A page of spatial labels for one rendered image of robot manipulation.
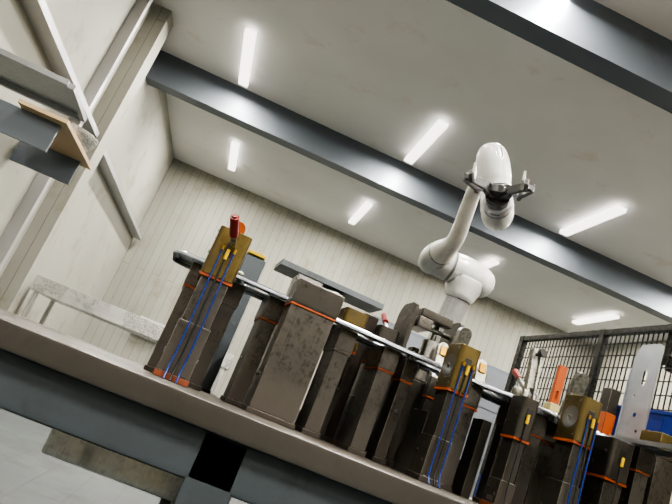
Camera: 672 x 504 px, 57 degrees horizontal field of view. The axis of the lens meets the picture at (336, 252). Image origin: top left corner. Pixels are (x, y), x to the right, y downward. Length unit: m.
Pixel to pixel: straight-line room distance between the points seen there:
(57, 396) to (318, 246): 10.93
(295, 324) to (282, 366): 0.10
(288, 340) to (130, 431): 0.54
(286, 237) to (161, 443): 10.85
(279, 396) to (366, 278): 10.53
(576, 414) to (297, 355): 0.74
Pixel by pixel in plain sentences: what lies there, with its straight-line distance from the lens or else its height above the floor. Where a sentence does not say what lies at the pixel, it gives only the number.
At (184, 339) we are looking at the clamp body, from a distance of 1.39.
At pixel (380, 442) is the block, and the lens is 1.72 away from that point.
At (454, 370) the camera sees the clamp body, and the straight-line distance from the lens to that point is 1.58.
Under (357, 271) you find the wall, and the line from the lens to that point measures 11.91.
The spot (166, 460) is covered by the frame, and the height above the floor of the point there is 0.60.
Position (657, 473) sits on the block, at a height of 0.95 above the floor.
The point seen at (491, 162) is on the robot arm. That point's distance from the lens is 2.08.
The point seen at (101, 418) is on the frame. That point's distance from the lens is 1.02.
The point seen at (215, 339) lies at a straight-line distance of 1.61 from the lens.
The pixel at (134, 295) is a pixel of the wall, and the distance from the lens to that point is 11.55.
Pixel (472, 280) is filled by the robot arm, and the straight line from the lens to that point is 2.53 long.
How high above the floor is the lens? 0.72
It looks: 16 degrees up
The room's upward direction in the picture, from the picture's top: 22 degrees clockwise
